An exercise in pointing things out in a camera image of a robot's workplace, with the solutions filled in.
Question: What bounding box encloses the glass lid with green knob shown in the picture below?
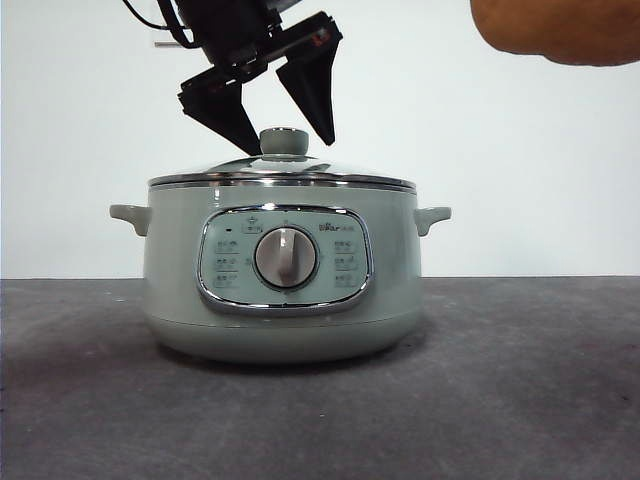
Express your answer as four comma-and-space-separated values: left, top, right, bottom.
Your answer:
148, 127, 419, 192

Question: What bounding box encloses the brown potato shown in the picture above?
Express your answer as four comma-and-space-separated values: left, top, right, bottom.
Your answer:
469, 0, 640, 67

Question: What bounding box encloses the pale green electric cooking pot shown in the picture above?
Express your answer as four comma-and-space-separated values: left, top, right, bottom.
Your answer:
108, 180, 453, 364

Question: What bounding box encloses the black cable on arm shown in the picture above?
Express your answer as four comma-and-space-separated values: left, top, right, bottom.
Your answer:
119, 0, 201, 51

